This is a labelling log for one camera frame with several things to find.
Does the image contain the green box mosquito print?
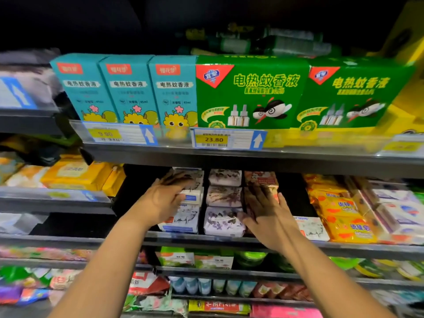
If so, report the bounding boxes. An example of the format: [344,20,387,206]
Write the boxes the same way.
[296,57,417,144]
[195,55,311,144]

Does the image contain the orange white packet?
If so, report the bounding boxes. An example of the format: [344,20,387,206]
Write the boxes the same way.
[0,152,26,183]

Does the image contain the person's left forearm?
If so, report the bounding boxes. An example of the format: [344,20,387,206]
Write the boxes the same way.
[48,212,167,318]

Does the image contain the row of blue white tubes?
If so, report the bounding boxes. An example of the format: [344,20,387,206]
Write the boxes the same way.
[169,276,261,297]

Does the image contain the teal packets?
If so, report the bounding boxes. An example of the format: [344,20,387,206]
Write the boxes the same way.
[371,288,424,305]

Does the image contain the person's right hand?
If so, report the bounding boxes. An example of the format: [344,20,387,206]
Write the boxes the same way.
[237,182,295,252]

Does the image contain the dark green packets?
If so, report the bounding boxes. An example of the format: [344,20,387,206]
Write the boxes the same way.
[0,133,83,163]

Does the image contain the stack of pink soap boxes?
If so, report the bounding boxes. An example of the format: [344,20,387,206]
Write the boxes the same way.
[243,170,280,203]

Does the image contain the stack of yellow soap cartons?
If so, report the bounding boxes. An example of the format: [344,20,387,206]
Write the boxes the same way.
[41,154,127,197]

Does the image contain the green white carton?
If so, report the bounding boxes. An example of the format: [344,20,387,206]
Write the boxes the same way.
[194,250,235,270]
[155,247,196,268]

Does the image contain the person's right forearm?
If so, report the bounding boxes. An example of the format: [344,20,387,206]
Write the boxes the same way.
[265,225,398,318]

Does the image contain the red white packet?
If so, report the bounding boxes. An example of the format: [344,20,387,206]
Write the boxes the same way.
[128,271,171,297]

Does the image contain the white blue price tag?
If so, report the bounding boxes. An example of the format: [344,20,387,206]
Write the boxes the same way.
[381,134,424,156]
[0,76,37,110]
[192,128,267,151]
[88,124,160,146]

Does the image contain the large yellow box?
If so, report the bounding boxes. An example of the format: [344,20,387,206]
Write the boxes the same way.
[379,0,424,117]

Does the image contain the white blue price strip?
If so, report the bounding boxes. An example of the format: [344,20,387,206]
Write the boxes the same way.
[0,186,112,203]

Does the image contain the pile of colourful packets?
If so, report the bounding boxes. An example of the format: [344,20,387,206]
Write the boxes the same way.
[0,265,83,307]

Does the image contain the pink flat pack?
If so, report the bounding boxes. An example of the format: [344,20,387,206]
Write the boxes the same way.
[252,303,323,318]

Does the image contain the stack of yellow soap boxes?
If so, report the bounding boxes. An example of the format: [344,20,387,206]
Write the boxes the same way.
[303,173,379,244]

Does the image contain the white floral packet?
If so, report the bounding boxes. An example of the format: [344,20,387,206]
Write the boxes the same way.
[122,293,189,317]

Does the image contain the white blue print soap box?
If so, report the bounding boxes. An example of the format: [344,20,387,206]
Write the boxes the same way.
[172,167,205,189]
[180,189,205,206]
[158,204,201,234]

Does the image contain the row of pink orange packets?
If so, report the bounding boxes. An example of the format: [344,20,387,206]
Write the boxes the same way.
[0,245,97,261]

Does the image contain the row of red tubes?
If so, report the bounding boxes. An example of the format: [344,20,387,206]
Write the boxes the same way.
[252,280,314,302]

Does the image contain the yellow red flat pack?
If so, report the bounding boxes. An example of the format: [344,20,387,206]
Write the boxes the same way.
[189,299,253,315]

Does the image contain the flat yellow box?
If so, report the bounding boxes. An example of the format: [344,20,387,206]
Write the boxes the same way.
[387,102,424,136]

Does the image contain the stack of white plastic packs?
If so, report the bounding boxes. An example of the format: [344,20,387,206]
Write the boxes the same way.
[0,51,64,109]

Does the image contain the stack of white purple soap boxes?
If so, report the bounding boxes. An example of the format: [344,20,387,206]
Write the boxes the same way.
[351,177,424,246]

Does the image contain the row of dark green packs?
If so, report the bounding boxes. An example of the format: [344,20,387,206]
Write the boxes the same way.
[179,24,335,58]

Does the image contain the white plastic pack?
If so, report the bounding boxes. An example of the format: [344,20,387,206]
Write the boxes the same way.
[0,212,47,236]

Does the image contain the person's left hand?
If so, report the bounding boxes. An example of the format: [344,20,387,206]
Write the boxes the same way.
[132,170,198,229]

